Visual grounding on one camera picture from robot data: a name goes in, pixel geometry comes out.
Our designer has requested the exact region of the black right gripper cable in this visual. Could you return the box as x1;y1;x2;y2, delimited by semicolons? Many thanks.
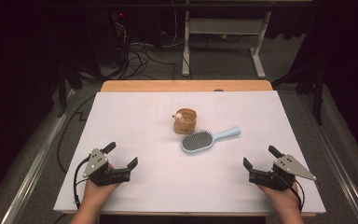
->
273;171;306;213

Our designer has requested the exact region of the person's right hand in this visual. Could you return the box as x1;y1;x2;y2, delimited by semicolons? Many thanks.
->
255;181;302;213

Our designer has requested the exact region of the black computer tower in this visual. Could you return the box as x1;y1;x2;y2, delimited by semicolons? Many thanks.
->
85;10;129;66

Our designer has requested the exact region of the light blue hairbrush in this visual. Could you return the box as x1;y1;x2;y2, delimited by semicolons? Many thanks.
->
180;125;241;155

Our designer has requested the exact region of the person's left hand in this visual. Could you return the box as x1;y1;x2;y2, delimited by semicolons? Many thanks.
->
81;162;122;208

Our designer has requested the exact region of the black stand leg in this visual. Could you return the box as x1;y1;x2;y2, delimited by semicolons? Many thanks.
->
55;62;85;118
271;59;327;125

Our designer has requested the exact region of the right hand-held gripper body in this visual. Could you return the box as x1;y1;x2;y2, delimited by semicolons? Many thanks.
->
248;154;318;191

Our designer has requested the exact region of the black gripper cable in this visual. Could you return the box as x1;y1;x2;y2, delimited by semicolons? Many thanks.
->
273;171;306;213
72;157;91;209

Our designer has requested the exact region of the white metal stand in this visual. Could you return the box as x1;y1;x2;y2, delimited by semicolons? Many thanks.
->
181;10;273;79

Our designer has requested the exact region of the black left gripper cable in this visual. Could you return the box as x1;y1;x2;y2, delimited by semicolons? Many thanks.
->
72;157;91;209

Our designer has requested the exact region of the round wooden cup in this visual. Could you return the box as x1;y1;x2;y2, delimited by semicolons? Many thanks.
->
172;107;198;135

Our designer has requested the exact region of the black floor cable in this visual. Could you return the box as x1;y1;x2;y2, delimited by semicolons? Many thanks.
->
56;94;97;175

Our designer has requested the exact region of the tangle of floor cables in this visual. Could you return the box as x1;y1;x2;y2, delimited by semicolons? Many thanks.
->
105;40;187;80

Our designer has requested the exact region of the aluminium floor rail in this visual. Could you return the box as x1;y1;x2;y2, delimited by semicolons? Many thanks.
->
0;90;76;224
301;92;358;224

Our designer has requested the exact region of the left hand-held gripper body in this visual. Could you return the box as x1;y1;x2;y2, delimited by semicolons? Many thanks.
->
82;147;131;187

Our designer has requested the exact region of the white board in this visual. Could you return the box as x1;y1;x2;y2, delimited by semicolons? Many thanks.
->
53;91;326;216

